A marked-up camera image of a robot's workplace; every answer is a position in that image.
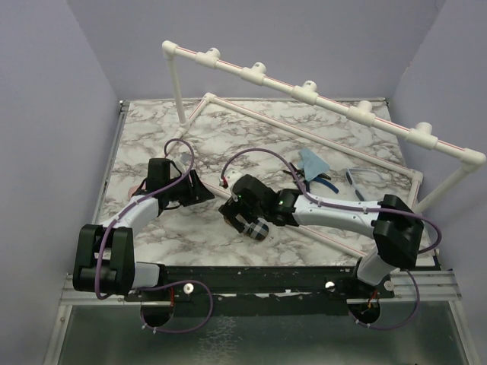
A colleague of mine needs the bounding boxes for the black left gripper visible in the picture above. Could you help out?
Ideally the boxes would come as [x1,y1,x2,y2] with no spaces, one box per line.
[164,169,215,206]

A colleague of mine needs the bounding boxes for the plaid glasses case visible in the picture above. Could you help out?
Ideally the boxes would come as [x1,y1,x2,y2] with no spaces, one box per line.
[243,218,269,242]

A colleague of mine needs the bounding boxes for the pink glasses case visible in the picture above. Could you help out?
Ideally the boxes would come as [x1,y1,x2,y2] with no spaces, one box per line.
[128,186,138,198]

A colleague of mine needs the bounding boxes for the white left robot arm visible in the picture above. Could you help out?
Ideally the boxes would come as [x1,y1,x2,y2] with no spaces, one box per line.
[72,158,215,300]

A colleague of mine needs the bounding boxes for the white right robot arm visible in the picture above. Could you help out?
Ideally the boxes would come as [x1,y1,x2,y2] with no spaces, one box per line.
[219,175,424,297]

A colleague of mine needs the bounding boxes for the black blue sunglasses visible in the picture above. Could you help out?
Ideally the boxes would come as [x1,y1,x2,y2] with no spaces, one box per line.
[290,163,339,194]

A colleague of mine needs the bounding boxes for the light blue sunglasses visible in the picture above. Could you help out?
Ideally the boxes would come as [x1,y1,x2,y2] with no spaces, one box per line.
[345,168,384,202]

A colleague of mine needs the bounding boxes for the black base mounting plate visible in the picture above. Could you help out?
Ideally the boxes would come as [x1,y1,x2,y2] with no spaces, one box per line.
[125,266,394,317]

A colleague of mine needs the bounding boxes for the white PVC pipe rack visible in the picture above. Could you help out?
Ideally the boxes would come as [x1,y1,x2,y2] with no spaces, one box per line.
[151,40,487,259]

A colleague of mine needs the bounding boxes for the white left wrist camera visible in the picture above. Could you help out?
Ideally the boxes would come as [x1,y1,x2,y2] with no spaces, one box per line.
[173,153,191,173]

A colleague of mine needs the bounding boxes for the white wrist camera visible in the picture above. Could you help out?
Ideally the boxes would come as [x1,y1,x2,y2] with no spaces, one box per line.
[173,153,191,173]
[219,170,243,189]

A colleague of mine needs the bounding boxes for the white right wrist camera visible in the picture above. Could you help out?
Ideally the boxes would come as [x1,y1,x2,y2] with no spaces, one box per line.
[219,170,243,189]

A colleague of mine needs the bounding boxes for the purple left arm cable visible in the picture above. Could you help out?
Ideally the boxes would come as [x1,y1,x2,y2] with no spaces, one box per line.
[93,138,214,335]

